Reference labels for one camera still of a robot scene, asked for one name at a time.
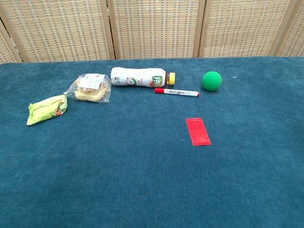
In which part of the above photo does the red whiteboard marker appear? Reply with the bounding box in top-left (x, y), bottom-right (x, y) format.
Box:
top-left (154, 87), bottom-right (200, 98)

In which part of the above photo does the white bottle yellow cap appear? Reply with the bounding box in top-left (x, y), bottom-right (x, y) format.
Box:
top-left (111, 67), bottom-right (177, 88)

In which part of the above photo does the blue table carpet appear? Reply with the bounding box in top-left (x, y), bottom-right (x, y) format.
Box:
top-left (0, 56), bottom-right (304, 228)

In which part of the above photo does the sandwich in clear bag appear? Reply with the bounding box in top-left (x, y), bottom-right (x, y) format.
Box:
top-left (63, 73), bottom-right (112, 104)

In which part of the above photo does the green foam ball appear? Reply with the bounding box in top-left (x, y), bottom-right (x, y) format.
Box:
top-left (201, 71), bottom-right (223, 92)

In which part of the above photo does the woven folding screen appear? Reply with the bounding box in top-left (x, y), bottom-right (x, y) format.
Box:
top-left (0, 0), bottom-right (304, 64)

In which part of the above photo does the green snack packet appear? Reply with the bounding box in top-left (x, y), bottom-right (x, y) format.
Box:
top-left (26, 94), bottom-right (68, 126)

